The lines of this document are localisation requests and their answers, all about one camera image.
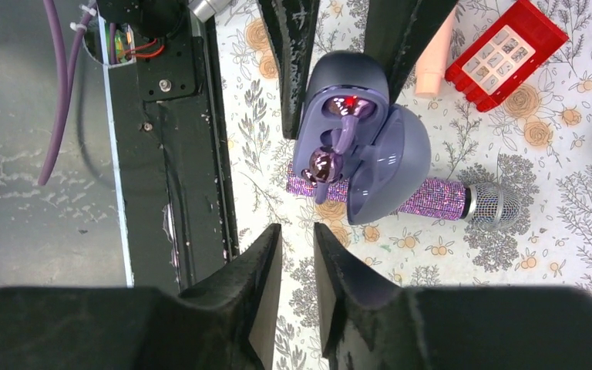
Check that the silver grey microphone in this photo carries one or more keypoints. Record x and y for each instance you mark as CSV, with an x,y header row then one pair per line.
x,y
206,9

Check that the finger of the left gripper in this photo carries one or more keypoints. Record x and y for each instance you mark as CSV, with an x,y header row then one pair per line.
x,y
291,27
398,31

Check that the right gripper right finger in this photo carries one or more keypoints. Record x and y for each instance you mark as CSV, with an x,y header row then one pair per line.
x,y
368,322

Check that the peach pink microphone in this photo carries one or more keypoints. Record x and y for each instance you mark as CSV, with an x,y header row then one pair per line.
x,y
431,65

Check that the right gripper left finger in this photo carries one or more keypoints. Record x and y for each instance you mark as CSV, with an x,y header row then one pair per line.
x,y
226,321

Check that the purple earbud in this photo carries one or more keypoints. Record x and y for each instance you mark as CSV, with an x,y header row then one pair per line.
x,y
351,109
324,168

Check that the purple glitter microphone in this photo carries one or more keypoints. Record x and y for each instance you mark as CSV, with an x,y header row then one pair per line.
x,y
368,198

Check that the lavender earbud charging case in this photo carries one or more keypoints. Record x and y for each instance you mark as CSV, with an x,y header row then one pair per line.
x,y
392,138

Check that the red toy block tray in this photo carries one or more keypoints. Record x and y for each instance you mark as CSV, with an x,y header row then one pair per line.
x,y
505,55

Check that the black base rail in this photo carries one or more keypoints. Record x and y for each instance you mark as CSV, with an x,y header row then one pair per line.
x,y
170,151

